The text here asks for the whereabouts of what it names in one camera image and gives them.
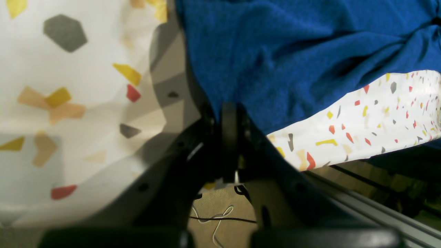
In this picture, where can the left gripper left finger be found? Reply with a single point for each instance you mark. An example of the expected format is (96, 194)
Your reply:
(154, 211)

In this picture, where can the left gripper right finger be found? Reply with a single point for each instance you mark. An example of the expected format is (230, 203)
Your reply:
(291, 212)

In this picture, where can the dark blue t-shirt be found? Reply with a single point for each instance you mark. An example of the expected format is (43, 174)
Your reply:
(286, 60)

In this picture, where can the terrazzo pattern table cloth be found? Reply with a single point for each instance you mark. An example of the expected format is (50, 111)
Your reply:
(93, 92)

